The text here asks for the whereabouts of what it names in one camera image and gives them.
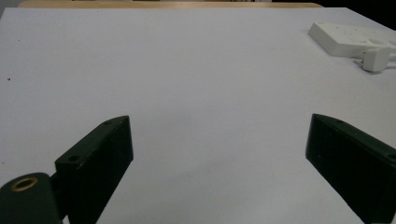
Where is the white plug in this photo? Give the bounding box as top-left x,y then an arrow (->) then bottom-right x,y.
361,47 -> 392,73

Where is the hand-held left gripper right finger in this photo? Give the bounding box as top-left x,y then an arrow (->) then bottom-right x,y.
304,113 -> 396,224

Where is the white power strip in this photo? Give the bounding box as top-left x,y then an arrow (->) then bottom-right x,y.
307,21 -> 396,59

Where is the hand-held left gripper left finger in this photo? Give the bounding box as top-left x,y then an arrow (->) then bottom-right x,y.
54,115 -> 134,224

